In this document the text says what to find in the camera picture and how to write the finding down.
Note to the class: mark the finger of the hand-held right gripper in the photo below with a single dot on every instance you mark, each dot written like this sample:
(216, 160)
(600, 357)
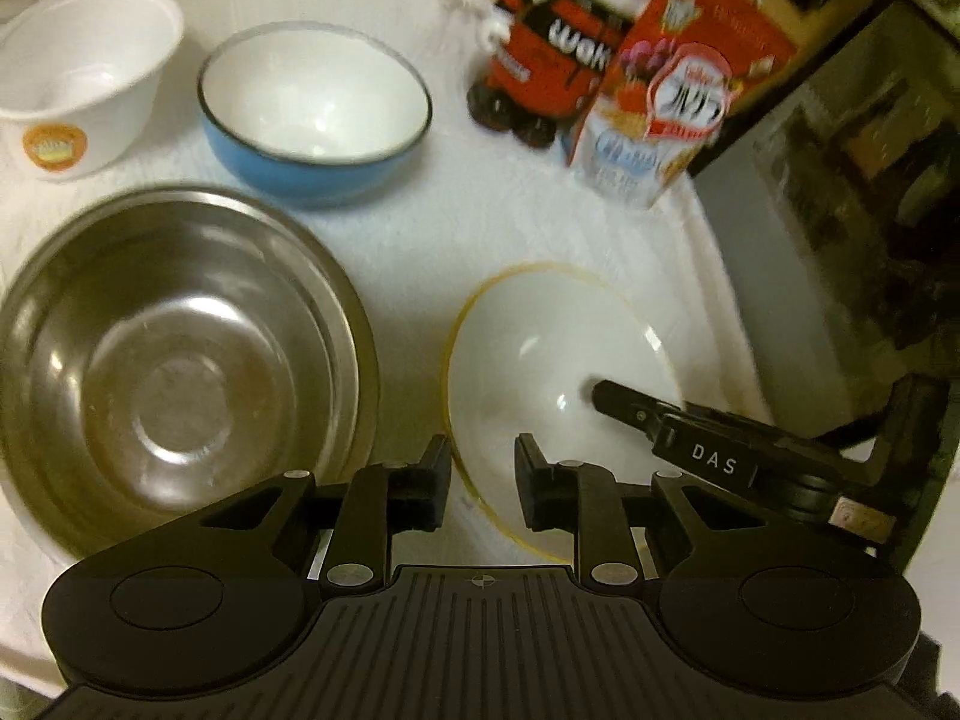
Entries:
(630, 406)

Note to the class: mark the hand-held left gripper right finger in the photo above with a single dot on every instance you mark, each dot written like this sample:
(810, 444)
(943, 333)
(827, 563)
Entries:
(526, 491)

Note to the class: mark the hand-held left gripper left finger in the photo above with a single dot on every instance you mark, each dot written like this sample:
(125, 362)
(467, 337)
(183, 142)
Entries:
(436, 491)

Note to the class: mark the white bowl with yellow rim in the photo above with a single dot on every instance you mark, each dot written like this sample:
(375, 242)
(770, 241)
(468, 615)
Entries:
(540, 382)

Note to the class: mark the stainless steel bowl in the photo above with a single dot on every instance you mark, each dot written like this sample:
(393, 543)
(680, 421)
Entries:
(165, 382)

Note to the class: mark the blue enamel bowl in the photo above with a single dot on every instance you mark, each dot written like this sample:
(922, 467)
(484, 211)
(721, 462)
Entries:
(315, 101)

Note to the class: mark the white bowl with orange label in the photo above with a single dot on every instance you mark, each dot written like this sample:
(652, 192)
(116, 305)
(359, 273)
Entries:
(82, 60)

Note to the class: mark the white fluffy cloth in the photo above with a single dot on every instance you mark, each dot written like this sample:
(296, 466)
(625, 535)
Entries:
(465, 225)

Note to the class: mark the dark framed panel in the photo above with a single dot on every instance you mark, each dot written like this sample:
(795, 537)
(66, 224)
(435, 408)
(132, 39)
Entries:
(847, 187)

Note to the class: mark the red cereal bag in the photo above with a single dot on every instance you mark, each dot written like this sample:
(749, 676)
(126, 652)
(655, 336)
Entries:
(675, 97)

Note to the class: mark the red and black bear figurine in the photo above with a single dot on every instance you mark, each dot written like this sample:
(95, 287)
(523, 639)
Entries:
(551, 45)

